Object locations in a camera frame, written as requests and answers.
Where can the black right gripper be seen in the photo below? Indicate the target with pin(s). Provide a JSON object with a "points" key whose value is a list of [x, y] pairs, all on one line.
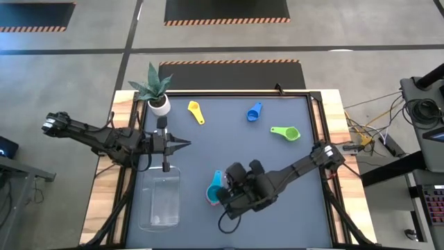
{"points": [[236, 187]]}

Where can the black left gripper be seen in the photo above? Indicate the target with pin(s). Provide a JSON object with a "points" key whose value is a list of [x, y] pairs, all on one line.
{"points": [[164, 147]]}

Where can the teal measuring cup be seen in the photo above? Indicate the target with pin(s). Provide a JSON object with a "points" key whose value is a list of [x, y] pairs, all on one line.
{"points": [[213, 192]]}

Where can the yellow measuring cup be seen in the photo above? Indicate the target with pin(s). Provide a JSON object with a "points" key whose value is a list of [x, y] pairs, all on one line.
{"points": [[193, 107]]}

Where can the blue measuring cup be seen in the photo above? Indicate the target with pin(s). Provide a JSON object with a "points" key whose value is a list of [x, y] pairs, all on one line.
{"points": [[252, 115]]}

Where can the green measuring cup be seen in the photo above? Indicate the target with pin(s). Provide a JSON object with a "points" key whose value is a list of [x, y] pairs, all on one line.
{"points": [[292, 133]]}

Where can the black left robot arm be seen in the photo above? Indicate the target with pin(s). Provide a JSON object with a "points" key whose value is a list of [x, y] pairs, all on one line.
{"points": [[104, 139]]}

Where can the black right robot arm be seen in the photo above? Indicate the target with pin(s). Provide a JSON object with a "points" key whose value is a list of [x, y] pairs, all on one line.
{"points": [[295, 166]]}

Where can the clear plastic basket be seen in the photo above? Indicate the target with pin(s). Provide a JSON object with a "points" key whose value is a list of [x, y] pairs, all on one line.
{"points": [[163, 198]]}

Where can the potted plant white pot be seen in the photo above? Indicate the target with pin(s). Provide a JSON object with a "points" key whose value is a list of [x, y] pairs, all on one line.
{"points": [[159, 107]]}

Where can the black mat orange stripes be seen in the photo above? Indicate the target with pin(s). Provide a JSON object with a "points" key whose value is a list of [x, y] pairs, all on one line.
{"points": [[225, 10], [34, 15], [232, 76]]}

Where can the black power strip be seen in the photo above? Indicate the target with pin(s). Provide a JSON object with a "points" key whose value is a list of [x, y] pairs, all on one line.
{"points": [[388, 145]]}

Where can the grey side desk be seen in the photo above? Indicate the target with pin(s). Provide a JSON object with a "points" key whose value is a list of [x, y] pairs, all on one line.
{"points": [[14, 173]]}

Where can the dark device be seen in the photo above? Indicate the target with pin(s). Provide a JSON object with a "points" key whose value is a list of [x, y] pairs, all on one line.
{"points": [[8, 146]]}

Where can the computer mouse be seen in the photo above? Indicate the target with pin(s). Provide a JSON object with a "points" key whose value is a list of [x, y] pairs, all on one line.
{"points": [[410, 234]]}

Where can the computer desk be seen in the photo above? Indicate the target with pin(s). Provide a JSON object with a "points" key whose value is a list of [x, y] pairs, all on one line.
{"points": [[430, 156]]}

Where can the computer keyboard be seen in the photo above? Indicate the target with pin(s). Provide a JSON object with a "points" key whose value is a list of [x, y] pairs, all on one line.
{"points": [[435, 205]]}

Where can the dark tablet screen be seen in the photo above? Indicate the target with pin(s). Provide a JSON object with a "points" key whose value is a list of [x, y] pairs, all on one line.
{"points": [[435, 135]]}

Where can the black aluminium table frame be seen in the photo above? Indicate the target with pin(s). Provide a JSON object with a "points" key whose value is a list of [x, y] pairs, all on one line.
{"points": [[225, 94]]}

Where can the small black mount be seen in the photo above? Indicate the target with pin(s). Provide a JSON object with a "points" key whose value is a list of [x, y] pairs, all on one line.
{"points": [[278, 89]]}

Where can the black stand post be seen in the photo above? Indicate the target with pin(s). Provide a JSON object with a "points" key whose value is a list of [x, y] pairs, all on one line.
{"points": [[431, 76]]}

